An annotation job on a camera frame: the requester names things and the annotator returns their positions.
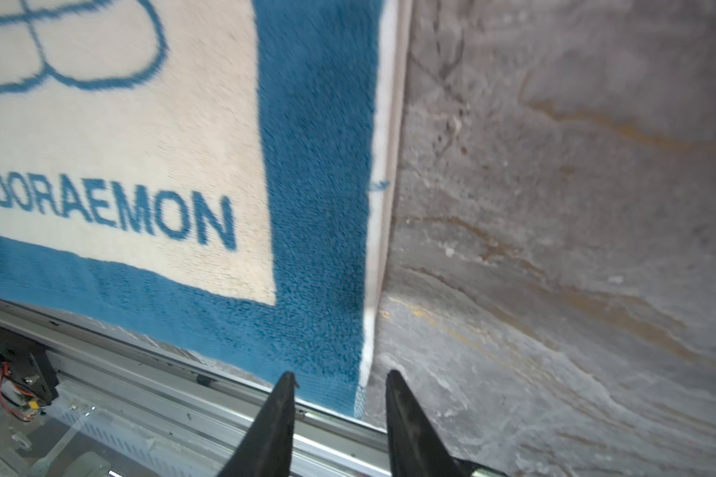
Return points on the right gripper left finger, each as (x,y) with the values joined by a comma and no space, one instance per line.
(266,449)

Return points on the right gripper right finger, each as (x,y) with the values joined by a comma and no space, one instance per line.
(415,448)

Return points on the aluminium frame rail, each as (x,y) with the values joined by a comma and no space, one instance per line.
(206,410)

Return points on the blue patterned towel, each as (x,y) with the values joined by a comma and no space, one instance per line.
(217,175)

